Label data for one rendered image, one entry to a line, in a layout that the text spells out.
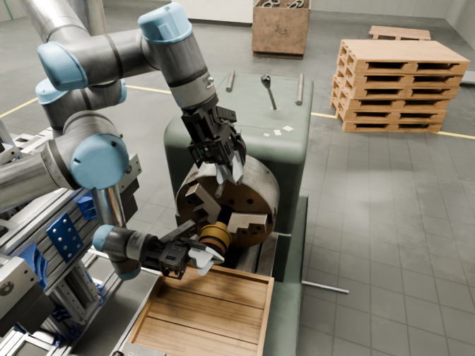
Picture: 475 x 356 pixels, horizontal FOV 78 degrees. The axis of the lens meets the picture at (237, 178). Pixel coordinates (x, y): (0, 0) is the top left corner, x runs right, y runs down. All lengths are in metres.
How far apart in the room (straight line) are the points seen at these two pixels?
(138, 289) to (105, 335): 0.27
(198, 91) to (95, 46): 0.18
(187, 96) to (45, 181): 0.34
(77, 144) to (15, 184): 0.13
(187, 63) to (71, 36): 0.19
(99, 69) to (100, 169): 0.21
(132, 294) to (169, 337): 0.93
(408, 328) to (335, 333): 0.43
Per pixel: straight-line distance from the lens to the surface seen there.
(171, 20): 0.50
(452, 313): 2.32
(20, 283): 0.96
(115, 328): 1.78
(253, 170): 0.85
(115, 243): 0.87
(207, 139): 0.54
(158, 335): 0.95
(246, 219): 0.86
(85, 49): 0.56
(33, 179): 0.69
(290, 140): 0.93
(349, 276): 2.18
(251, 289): 0.99
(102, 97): 1.11
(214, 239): 0.81
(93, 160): 0.65
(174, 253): 0.79
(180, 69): 0.50
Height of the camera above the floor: 1.74
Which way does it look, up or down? 40 degrees down
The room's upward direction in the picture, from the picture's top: straight up
